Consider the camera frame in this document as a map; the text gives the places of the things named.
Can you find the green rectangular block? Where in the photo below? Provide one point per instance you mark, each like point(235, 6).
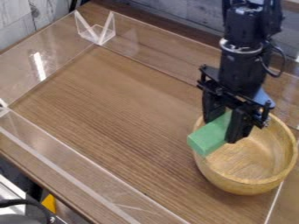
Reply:
point(208, 134)

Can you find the clear acrylic front wall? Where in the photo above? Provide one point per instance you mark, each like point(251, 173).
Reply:
point(98, 153)

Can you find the clear acrylic corner bracket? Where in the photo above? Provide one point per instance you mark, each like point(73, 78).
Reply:
point(98, 34)

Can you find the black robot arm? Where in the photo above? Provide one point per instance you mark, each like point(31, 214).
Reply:
point(252, 22)

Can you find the brown wooden bowl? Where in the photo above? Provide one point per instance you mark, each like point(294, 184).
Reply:
point(254, 165)

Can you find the yellow label sticker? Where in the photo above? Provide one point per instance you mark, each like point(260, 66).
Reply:
point(48, 202)

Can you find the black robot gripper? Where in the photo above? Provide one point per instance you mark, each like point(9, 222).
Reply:
point(234, 87)

